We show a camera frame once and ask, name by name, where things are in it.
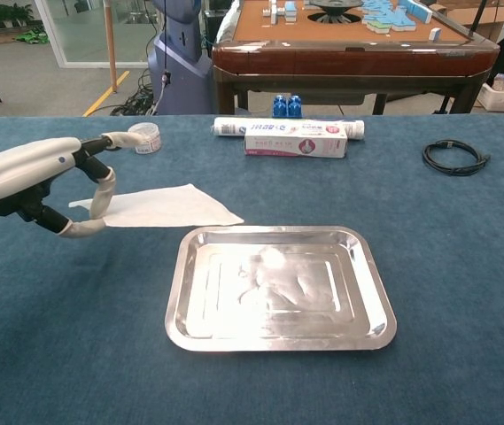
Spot white toothpaste box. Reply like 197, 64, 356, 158
244, 121, 349, 158

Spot tangled black floor cables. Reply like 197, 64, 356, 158
109, 68, 159, 117

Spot blue bottle pack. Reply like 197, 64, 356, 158
272, 93, 303, 119

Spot blue mahjong tile row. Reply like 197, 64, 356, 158
399, 0, 434, 24

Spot cardboard box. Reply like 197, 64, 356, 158
435, 0, 504, 35

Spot thin black pole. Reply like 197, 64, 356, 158
470, 0, 488, 41

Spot black coiled cable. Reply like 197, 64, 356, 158
422, 139, 492, 177

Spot blue felt table cloth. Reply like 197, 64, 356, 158
0, 113, 504, 425

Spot blue mahjong tile pile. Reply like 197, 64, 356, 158
361, 0, 416, 35

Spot white rolled bag tube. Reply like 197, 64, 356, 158
210, 116, 366, 141

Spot white paper sheet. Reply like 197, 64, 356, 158
68, 183, 245, 229

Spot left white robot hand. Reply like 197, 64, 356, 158
0, 131, 149, 240

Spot brown mahjong table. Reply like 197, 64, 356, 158
211, 0, 500, 116

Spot clear round toothpick jar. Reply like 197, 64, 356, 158
127, 122, 163, 156

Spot white glass partition frame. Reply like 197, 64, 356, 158
34, 0, 155, 70

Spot shiny metal tray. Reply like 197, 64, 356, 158
165, 225, 398, 353

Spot black cabinet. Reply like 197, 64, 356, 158
202, 8, 235, 45

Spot wooden pole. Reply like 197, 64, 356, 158
103, 0, 119, 94

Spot green leafy pile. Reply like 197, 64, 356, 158
16, 27, 51, 45

